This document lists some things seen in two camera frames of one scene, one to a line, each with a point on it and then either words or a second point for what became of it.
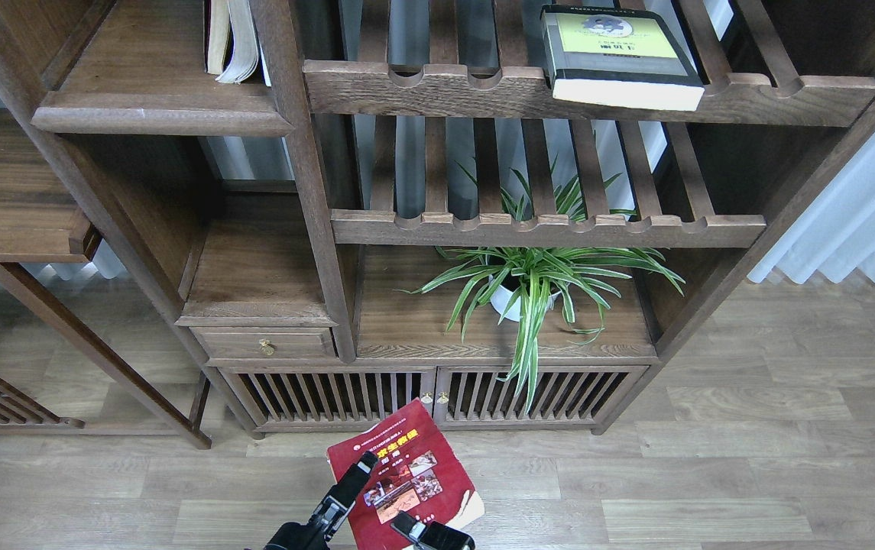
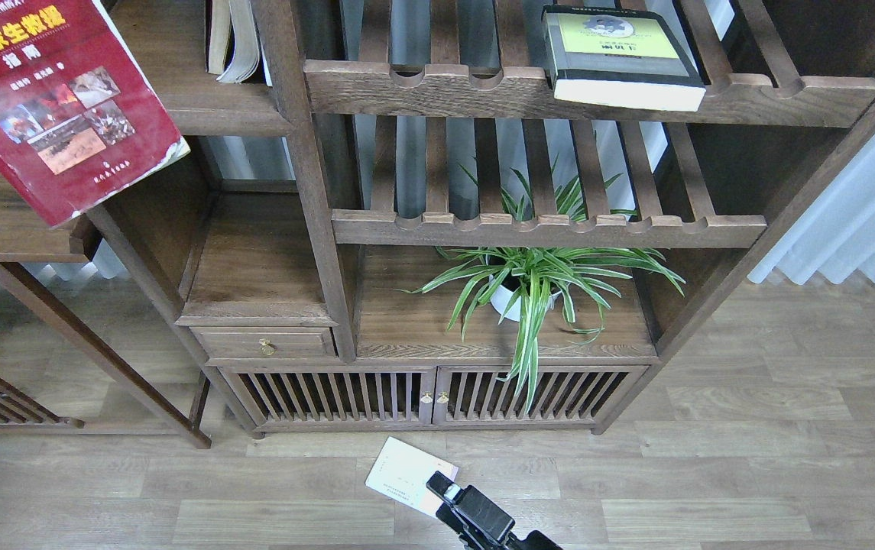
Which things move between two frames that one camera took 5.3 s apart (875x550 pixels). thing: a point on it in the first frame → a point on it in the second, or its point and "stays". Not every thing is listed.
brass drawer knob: (265, 347) stays
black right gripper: (436, 535) → (478, 522)
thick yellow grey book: (619, 58) stays
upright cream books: (234, 50) stays
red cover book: (419, 472) → (62, 111)
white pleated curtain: (869, 215) stays
